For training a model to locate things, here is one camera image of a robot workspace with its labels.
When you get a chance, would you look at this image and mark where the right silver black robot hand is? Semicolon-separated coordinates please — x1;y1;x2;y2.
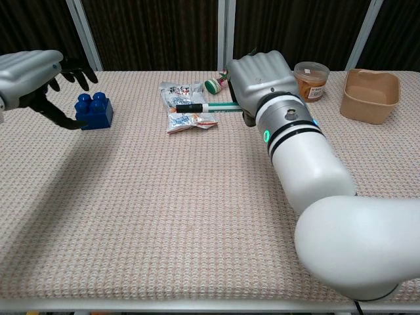
226;50;299;127

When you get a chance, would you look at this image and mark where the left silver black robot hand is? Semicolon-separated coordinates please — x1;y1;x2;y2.
0;49;99;131

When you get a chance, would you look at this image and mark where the green white marker pen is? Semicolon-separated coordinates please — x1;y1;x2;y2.
202;101;243;114

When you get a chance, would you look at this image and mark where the black marker cap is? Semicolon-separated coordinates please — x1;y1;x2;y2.
175;103;205;114

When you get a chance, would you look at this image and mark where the colourful feather shuttlecock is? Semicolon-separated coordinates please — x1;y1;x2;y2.
204;47;259;96

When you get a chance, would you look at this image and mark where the clear jar of rubber bands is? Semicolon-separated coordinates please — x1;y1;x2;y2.
293;61;331;103

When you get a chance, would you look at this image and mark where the blue toy building block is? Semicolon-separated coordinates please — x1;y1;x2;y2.
73;91;114;131

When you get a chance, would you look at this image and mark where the silver snack bag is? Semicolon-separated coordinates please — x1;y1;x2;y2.
158;81;220;135

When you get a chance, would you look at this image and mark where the tan rectangular bowl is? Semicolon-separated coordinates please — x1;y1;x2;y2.
339;68;402;125

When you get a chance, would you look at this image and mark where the pink woven tablecloth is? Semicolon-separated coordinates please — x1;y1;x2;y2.
0;70;420;301

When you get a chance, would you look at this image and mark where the grey aluminium partition post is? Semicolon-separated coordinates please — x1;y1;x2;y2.
65;0;104;72
344;0;384;71
217;0;236;72

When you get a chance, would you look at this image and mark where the white table frame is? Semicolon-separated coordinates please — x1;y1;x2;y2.
0;297;420;313

